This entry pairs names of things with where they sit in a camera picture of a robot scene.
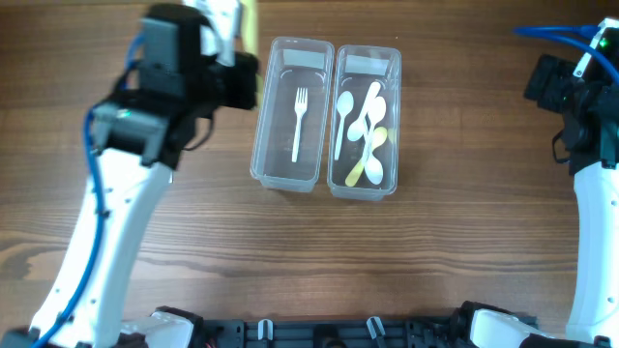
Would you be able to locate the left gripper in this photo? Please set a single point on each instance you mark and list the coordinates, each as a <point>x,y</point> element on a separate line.
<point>229,84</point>

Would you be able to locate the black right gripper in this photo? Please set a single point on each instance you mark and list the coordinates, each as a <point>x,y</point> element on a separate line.
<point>549,74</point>

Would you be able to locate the white plastic fork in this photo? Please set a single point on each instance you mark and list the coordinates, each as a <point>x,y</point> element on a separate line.
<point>300,109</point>

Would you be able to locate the yellow plastic fork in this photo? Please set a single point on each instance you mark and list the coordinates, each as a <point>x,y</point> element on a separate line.
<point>250,62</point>

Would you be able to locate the white plastic spoon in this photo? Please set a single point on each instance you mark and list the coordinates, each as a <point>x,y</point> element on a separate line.
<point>376,113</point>
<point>373,167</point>
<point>345,105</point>
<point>359,128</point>

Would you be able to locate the yellow plastic spoon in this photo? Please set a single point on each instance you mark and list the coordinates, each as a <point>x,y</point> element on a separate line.
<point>360,164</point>

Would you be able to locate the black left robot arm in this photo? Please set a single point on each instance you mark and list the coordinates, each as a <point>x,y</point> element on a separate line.
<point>188,60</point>

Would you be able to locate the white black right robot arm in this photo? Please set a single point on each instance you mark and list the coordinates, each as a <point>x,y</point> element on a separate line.
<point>585,94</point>

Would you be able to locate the left clear plastic container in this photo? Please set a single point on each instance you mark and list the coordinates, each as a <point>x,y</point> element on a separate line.
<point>292,63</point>

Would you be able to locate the clear plastic container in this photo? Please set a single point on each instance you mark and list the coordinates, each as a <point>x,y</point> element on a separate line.
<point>292,63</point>
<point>357,66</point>

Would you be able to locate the right clear plastic container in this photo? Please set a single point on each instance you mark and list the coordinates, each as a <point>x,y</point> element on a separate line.
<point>357,66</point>

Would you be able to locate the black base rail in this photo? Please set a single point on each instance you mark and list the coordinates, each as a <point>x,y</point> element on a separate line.
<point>415,332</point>

